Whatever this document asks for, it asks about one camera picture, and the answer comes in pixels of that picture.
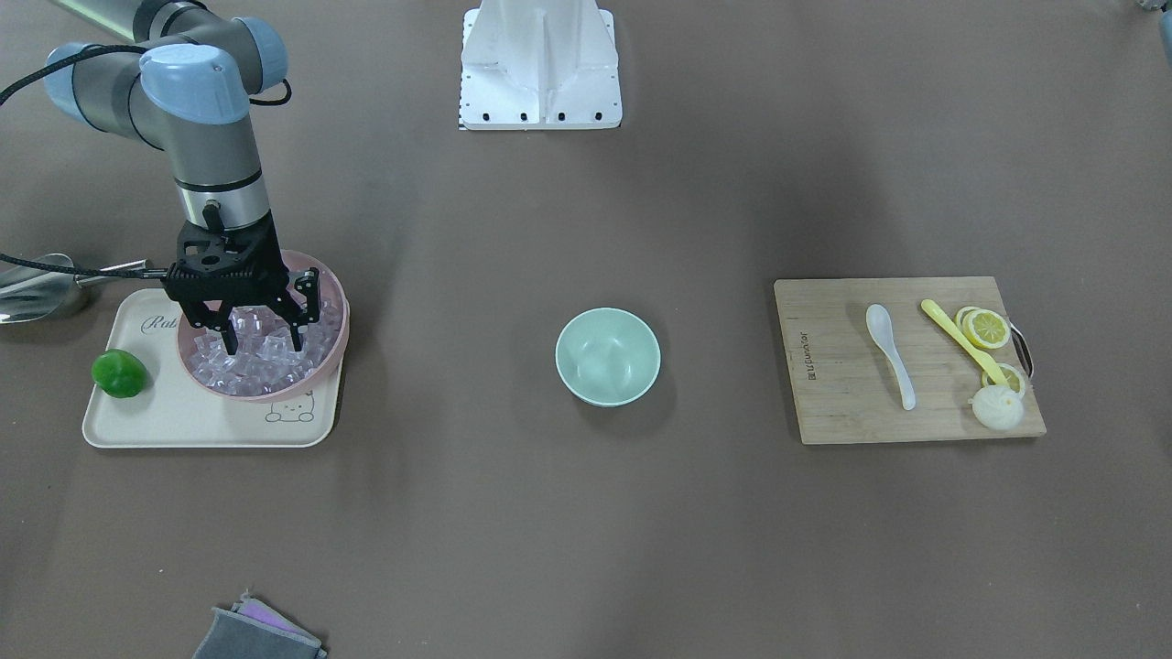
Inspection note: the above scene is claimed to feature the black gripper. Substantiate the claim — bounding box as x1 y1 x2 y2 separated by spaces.
163 203 320 356

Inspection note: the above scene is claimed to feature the white ceramic spoon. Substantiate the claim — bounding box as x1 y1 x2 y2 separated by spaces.
865 304 917 410

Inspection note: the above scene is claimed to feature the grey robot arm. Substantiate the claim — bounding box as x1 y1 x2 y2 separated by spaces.
46 1 320 353

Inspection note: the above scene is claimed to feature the pink bowl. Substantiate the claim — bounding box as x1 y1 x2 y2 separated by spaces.
176 249 349 405

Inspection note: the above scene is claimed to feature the clear ice cubes pile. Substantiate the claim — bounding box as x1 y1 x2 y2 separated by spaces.
177 281 346 398

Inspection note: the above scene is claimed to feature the metal ice scoop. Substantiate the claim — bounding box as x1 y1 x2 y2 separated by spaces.
1 266 91 324

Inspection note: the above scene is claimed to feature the mint green bowl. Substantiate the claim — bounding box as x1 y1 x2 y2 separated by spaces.
554 308 663 407

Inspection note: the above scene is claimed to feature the beige rabbit tray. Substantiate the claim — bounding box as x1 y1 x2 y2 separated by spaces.
82 288 348 449

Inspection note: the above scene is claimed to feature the green lime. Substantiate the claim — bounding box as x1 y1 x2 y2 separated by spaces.
91 349 149 399

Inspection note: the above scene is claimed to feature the grey folded cloth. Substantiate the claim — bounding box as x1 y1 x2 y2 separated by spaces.
193 593 328 658

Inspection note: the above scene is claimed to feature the bamboo cutting board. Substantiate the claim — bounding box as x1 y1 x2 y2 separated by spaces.
774 276 1047 444

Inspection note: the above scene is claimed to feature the bottom stacked lemon slice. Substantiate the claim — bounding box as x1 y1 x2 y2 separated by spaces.
954 306 981 335

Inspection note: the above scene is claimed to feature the stacked lemon slice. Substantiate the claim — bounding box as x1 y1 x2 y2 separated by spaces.
954 306 981 335
963 308 1011 351

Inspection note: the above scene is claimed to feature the top stacked lemon slice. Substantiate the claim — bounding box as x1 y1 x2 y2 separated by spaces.
963 308 1011 351

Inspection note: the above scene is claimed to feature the yellow plastic knife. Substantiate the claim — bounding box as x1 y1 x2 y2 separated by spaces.
919 297 1008 385

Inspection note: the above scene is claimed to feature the white steamed bun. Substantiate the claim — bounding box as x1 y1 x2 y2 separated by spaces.
970 383 1026 432

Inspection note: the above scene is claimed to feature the lemon slice near bun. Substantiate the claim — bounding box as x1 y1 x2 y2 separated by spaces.
980 362 1028 399

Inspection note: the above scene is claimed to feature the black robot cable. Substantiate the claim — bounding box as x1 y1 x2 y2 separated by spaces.
0 45 292 278

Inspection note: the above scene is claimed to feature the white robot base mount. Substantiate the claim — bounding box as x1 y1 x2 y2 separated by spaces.
458 1 624 131

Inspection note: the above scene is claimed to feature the metal cutting board handle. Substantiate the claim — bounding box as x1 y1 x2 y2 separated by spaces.
1008 321 1035 379

